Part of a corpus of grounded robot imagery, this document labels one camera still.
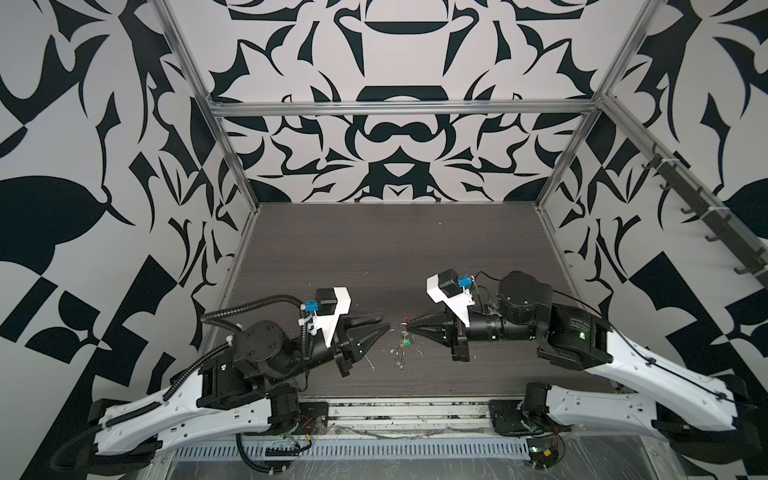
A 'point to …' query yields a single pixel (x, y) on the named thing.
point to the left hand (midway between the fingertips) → (387, 315)
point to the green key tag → (406, 342)
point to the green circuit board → (542, 452)
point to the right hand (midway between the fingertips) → (412, 327)
